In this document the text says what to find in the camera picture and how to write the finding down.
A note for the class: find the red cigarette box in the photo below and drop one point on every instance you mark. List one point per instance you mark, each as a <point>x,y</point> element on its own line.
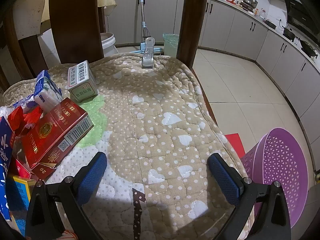
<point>50,135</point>

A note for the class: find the red foil wrapper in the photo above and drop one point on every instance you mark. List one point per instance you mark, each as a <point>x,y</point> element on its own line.
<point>17,117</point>

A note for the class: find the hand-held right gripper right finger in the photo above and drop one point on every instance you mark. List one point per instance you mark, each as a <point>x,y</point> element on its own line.
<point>225,180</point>

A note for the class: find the white bucket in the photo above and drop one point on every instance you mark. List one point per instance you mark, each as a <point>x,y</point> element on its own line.
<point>108,45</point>

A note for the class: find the dish rack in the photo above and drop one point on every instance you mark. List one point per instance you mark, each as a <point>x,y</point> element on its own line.
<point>247,2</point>

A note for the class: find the black wok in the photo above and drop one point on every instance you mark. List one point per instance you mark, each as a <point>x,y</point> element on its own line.
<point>308,47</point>

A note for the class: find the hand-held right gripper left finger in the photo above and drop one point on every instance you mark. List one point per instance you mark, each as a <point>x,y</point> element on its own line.
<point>91,177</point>

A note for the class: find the quilted heart-print blanket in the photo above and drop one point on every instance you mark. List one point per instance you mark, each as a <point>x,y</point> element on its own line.
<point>155,130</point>

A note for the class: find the purple plastic basket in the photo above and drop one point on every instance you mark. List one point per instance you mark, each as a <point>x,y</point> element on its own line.
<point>280,170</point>

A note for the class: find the red floor mat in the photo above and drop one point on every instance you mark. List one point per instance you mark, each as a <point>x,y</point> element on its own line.
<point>235,145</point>

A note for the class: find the yellow blue box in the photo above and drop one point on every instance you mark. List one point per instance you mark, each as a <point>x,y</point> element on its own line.
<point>21,195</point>

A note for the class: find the blue toothpaste box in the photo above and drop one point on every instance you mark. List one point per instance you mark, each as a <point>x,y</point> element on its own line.
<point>5,155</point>

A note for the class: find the blue-headed mop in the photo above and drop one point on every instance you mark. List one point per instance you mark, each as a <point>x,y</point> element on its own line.
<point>141,5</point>

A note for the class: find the dark wooden chair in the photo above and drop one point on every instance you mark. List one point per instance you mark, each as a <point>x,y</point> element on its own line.
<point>27,55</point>
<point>75,17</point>

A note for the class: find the cream tablecloth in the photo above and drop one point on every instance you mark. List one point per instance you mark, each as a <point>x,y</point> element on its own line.
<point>30,12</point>

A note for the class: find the grey kitchen cabinets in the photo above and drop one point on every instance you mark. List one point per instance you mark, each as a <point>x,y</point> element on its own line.
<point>240,30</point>

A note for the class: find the silver metal clip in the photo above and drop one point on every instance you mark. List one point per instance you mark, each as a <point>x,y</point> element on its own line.
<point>148,55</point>

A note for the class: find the black pot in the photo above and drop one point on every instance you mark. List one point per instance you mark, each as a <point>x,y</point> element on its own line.
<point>288,33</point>

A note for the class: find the blue white carton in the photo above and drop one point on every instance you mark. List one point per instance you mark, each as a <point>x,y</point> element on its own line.
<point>43,87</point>

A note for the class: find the black range hood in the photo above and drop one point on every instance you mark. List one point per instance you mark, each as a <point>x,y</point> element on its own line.
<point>302,15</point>

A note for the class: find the green white medicine box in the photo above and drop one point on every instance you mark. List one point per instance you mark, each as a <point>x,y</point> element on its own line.
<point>83,90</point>

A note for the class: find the small red box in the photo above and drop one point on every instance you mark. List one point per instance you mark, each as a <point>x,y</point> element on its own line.
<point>22,171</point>

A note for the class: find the white plastic bag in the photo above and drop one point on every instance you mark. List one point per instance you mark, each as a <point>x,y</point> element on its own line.
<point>5,112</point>

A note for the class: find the green trash bin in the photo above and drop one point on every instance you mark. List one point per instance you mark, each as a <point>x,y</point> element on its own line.
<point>171,45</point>

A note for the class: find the blue white plastic packet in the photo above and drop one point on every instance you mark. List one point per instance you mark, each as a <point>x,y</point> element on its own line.
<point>25,103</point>

